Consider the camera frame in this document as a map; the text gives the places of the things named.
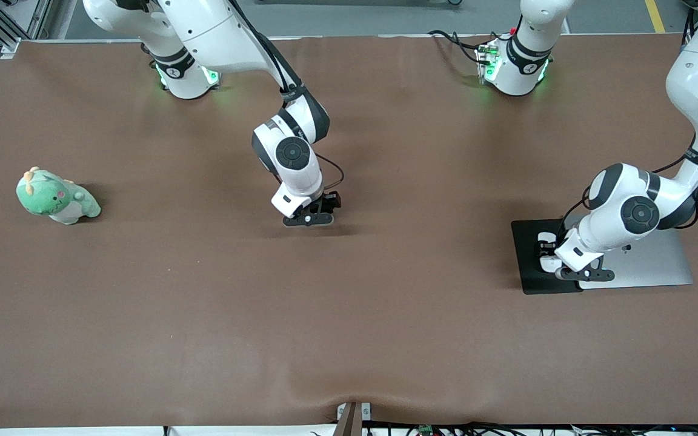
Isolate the white computer mouse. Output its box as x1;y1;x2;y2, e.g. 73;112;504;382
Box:
537;232;562;273

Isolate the black mouse pad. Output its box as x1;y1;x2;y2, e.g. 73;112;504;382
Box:
511;218;584;296

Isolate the silver Apple laptop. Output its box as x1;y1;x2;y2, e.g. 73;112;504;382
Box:
562;212;694;289

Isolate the green dinosaur plush toy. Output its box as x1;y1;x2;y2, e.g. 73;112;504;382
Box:
16;167;102;226

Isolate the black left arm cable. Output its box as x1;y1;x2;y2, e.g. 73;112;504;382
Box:
560;6;698;243

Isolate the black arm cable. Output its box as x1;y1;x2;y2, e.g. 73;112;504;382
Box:
560;6;698;243
228;0;345;190

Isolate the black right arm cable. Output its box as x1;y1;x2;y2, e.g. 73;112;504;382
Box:
228;0;345;190

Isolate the black left base cable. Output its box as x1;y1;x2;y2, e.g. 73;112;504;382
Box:
428;29;484;64

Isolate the aluminium frame profile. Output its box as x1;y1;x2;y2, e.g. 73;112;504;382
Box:
0;0;53;59

